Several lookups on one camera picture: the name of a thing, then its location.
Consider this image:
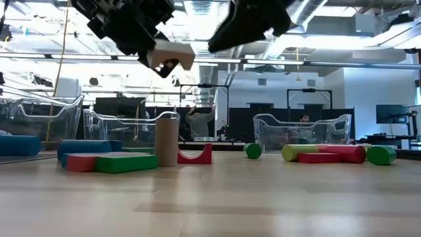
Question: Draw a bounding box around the black monitor stand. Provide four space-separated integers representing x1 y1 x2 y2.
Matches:
407 110 419 136

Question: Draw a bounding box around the red wooden cylinder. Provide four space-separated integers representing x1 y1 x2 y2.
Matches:
317 144 367 165
297 152 343 165

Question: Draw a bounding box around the black gantry frame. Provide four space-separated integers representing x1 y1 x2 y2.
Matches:
179 84 230 141
286 88 333 110

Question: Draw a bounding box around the black ceiling box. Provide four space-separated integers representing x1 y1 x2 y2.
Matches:
0 23 12 42

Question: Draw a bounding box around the blue wooden plank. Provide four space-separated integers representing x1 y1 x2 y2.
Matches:
61 152 109 169

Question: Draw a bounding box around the thick green wooden block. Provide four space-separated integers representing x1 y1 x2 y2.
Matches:
95 154 159 174

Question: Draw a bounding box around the person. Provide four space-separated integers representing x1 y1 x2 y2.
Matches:
297 114 313 132
185 105 216 139

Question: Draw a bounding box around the small background robot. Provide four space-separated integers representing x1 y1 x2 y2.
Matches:
216 124 232 142

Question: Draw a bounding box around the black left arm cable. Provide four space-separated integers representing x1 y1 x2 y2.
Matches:
0 0 10 26

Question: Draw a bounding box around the yellow hanging cord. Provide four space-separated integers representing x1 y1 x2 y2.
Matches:
295 47 301 82

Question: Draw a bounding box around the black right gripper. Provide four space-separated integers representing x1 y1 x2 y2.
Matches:
208 0 293 53

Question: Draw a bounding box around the round silver air duct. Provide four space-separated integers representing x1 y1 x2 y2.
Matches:
174 0 228 77

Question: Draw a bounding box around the dark wall screen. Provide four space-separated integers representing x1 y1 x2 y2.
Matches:
376 104 409 125

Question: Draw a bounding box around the black display panel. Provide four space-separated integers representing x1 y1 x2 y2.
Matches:
93 97 147 118

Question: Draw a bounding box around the red bow-tie block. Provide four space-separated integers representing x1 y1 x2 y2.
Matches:
177 143 213 165

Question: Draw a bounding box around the background desk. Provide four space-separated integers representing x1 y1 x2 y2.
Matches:
364 133 417 149

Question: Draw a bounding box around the natural wooden cylinder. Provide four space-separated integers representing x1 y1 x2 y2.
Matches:
155 117 180 168

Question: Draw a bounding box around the green wooden cylinder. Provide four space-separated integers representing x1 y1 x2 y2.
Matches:
366 145 397 167
243 142 263 160

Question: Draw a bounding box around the black partition wall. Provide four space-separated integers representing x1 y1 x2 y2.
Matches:
144 105 211 139
228 102 355 145

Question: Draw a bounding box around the clear plastic bin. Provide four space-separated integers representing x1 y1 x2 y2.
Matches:
253 113 352 153
82 109 181 143
0 84 85 163

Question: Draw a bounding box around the slanted silver air duct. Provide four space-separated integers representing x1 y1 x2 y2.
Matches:
262 0 330 61

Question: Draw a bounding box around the yellow-green wooden cylinder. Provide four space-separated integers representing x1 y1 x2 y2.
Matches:
281 144 319 163

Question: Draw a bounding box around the long ceiling light bar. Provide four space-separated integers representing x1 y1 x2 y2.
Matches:
0 52 421 70

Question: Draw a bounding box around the blue wooden cylinder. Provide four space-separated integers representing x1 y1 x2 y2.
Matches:
57 140 112 161
0 135 42 157

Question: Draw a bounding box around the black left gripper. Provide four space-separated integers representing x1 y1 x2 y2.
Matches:
70 0 180 79

